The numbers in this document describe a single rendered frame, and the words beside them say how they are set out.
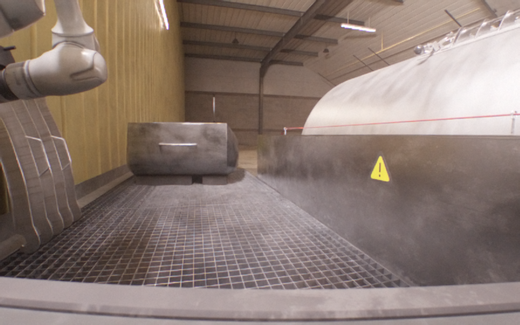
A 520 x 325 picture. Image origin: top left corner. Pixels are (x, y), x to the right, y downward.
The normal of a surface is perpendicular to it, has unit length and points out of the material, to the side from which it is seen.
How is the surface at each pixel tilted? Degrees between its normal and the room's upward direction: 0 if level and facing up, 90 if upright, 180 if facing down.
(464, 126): 72
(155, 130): 90
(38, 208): 90
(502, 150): 90
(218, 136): 90
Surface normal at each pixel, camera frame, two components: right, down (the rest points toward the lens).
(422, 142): -0.97, 0.01
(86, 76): 0.52, 0.59
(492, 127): -0.93, -0.25
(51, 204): 0.24, 0.11
